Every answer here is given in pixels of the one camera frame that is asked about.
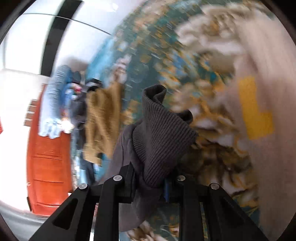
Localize mustard yellow knit sweater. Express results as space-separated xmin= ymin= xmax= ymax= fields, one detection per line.
xmin=83 ymin=82 xmax=122 ymax=166

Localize grey sweatpants with cartoon print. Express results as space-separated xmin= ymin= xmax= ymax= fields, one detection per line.
xmin=100 ymin=84 xmax=197 ymax=232

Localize teal floral bed blanket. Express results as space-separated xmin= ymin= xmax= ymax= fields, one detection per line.
xmin=71 ymin=0 xmax=278 ymax=241

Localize dark navy fleece garment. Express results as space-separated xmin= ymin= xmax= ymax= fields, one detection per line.
xmin=70 ymin=78 xmax=102 ymax=185

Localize grey-blue folded quilt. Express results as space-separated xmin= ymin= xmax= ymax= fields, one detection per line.
xmin=38 ymin=65 xmax=73 ymax=139

